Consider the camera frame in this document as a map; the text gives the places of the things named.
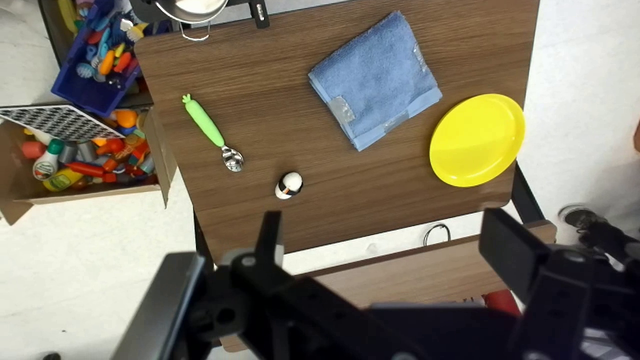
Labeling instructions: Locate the folded blue towel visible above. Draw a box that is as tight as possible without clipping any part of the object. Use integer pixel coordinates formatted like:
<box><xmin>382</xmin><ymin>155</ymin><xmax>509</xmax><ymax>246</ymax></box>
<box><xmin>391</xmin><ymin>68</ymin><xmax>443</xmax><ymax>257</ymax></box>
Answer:
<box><xmin>307</xmin><ymin>11</ymin><xmax>443</xmax><ymax>152</ymax></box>

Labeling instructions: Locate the metal wire hook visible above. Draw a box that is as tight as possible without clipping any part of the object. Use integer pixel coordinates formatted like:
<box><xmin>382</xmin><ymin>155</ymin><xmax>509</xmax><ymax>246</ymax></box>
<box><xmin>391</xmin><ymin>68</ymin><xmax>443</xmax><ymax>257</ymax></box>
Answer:
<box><xmin>423</xmin><ymin>223</ymin><xmax>452</xmax><ymax>247</ymax></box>

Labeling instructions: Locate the heap of toys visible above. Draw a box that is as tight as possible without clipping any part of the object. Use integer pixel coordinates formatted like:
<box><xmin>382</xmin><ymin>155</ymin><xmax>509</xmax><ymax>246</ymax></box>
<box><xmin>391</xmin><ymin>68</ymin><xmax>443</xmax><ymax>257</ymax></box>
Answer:
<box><xmin>20</xmin><ymin>109</ymin><xmax>158</xmax><ymax>193</ymax></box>
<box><xmin>75</xmin><ymin>0</ymin><xmax>151</xmax><ymax>83</ymax></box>

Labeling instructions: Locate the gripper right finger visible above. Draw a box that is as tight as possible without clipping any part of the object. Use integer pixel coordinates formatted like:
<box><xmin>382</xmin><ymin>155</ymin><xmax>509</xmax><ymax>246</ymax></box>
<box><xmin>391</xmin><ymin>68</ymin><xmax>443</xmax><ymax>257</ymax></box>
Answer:
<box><xmin>479</xmin><ymin>207</ymin><xmax>640</xmax><ymax>360</ymax></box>

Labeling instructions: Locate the red button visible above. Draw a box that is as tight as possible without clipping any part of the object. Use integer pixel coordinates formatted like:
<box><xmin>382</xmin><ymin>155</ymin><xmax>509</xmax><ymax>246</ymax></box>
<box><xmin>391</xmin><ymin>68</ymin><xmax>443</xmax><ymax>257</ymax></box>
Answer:
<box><xmin>482</xmin><ymin>289</ymin><xmax>522</xmax><ymax>317</ymax></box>

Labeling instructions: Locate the black clamp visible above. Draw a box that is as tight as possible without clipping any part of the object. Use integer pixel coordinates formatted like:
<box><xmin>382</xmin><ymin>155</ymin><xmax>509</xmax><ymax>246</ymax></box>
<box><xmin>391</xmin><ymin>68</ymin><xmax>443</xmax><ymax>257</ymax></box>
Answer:
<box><xmin>248</xmin><ymin>0</ymin><xmax>271</xmax><ymax>29</ymax></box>

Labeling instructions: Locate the black white checkered board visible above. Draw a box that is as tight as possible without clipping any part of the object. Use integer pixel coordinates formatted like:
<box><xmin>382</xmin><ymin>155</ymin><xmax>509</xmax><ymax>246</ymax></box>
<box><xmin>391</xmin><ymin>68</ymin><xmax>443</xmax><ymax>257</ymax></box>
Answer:
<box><xmin>0</xmin><ymin>104</ymin><xmax>125</xmax><ymax>142</ymax></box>

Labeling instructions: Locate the yellow plastic plate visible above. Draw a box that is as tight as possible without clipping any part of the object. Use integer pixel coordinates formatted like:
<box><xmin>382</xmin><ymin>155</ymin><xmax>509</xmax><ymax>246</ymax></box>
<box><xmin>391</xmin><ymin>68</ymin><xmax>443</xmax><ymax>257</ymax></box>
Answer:
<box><xmin>429</xmin><ymin>93</ymin><xmax>526</xmax><ymax>188</ymax></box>

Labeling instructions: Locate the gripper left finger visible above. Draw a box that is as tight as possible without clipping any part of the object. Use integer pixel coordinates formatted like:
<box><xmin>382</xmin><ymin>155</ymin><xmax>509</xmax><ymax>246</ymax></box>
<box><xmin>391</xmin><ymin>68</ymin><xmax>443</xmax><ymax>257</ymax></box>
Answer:
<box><xmin>185</xmin><ymin>211</ymin><xmax>401</xmax><ymax>360</ymax></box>

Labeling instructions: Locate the white toy egg black band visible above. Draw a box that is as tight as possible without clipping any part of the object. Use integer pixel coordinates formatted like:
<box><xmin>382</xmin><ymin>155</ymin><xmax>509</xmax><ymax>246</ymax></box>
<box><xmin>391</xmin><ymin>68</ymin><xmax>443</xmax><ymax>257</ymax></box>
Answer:
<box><xmin>274</xmin><ymin>171</ymin><xmax>304</xmax><ymax>200</ymax></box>

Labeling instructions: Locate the metal pot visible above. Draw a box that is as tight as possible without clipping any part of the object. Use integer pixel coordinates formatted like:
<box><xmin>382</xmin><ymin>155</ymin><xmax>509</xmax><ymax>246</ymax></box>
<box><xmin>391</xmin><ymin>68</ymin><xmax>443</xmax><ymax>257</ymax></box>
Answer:
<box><xmin>152</xmin><ymin>0</ymin><xmax>231</xmax><ymax>42</ymax></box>

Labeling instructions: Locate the spoon with green handle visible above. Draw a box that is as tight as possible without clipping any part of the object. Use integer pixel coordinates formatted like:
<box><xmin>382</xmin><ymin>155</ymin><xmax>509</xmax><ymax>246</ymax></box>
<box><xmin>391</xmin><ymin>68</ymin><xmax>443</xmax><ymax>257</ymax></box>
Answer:
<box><xmin>181</xmin><ymin>93</ymin><xmax>245</xmax><ymax>173</ymax></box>

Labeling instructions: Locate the blue plastic bin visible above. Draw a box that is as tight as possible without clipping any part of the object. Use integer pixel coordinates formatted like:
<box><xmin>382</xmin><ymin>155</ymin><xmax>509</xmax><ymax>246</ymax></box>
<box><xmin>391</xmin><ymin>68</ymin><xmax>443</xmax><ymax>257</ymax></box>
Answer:
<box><xmin>51</xmin><ymin>0</ymin><xmax>146</xmax><ymax>118</ymax></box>

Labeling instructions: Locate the cardboard box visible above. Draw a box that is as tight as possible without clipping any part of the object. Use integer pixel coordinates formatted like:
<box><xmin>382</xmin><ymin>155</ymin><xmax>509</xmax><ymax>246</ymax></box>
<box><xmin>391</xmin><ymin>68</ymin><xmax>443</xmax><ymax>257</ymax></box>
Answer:
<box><xmin>0</xmin><ymin>105</ymin><xmax>178</xmax><ymax>226</ymax></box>

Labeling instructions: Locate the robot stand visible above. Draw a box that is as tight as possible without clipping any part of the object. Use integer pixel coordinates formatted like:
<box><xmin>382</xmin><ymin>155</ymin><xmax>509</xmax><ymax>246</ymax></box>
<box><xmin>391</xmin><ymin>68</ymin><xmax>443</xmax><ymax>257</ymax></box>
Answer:
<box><xmin>220</xmin><ymin>220</ymin><xmax>558</xmax><ymax>353</ymax></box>

